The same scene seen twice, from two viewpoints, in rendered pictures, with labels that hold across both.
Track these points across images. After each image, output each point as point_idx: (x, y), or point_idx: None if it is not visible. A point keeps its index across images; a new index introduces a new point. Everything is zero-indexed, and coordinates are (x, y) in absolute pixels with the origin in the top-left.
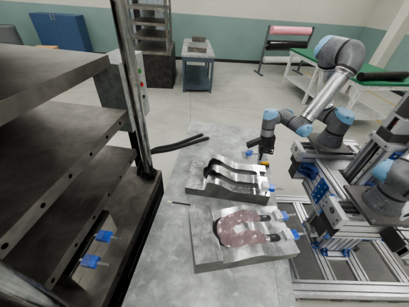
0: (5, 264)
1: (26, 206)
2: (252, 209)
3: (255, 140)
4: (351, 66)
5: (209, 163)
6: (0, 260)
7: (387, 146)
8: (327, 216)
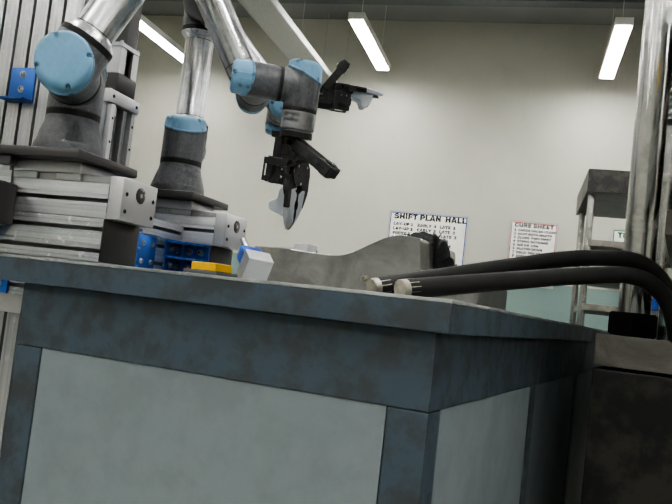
0: (663, 169)
1: None
2: None
3: (318, 153)
4: None
5: (433, 248)
6: (664, 163)
7: (137, 106)
8: (234, 246)
